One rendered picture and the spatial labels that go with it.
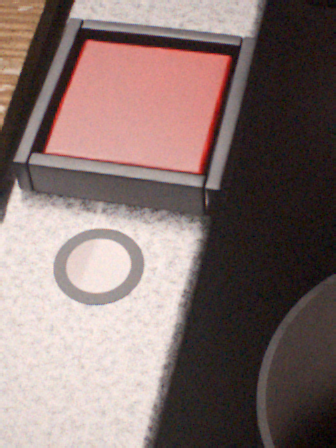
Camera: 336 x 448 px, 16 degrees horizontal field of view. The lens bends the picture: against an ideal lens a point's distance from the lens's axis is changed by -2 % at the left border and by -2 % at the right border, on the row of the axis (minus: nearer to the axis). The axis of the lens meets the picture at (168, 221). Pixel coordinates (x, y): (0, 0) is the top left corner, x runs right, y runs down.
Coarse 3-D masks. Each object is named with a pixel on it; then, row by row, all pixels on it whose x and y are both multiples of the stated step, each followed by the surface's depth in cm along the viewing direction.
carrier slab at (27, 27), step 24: (0, 0) 47; (24, 0) 47; (48, 0) 47; (0, 24) 46; (24, 24) 46; (48, 24) 47; (0, 48) 45; (24, 48) 45; (0, 72) 44; (24, 72) 45; (0, 96) 44; (24, 96) 45; (0, 120) 43; (0, 144) 43; (0, 168) 43
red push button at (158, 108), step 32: (96, 64) 45; (128, 64) 45; (160, 64) 45; (192, 64) 45; (224, 64) 45; (64, 96) 44; (96, 96) 44; (128, 96) 44; (160, 96) 44; (192, 96) 44; (224, 96) 44; (64, 128) 43; (96, 128) 43; (128, 128) 43; (160, 128) 43; (192, 128) 43; (128, 160) 42; (160, 160) 42; (192, 160) 42
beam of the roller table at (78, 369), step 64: (128, 0) 49; (192, 0) 49; (256, 0) 49; (256, 128) 51; (0, 192) 44; (0, 256) 42; (192, 256) 41; (0, 320) 40; (64, 320) 40; (128, 320) 40; (192, 320) 41; (0, 384) 39; (64, 384) 39; (128, 384) 38; (192, 384) 43
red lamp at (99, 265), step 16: (96, 240) 42; (112, 240) 42; (80, 256) 42; (96, 256) 41; (112, 256) 41; (128, 256) 41; (80, 272) 41; (96, 272) 41; (112, 272) 41; (128, 272) 41; (80, 288) 41; (96, 288) 41; (112, 288) 41
